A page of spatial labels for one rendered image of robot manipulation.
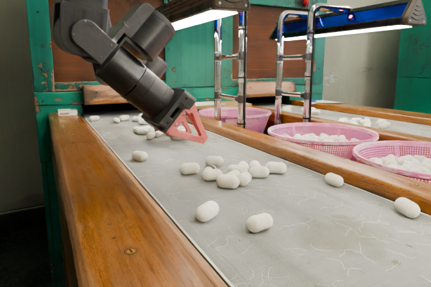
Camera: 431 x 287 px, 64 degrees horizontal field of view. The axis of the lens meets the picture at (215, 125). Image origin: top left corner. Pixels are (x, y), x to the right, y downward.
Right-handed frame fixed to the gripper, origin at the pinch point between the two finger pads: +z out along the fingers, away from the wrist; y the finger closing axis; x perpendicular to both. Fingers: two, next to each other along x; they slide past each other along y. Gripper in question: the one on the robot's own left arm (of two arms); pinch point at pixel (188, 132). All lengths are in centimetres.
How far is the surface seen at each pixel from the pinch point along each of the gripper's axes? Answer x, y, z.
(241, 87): -19.1, 0.7, 5.6
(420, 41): -192, 109, 174
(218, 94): -16.8, 14.5, 7.2
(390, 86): -183, 161, 228
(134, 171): 13.8, -20.9, -13.3
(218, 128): -6.3, 2.5, 7.9
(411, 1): -62, -20, 22
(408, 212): -3, -57, 6
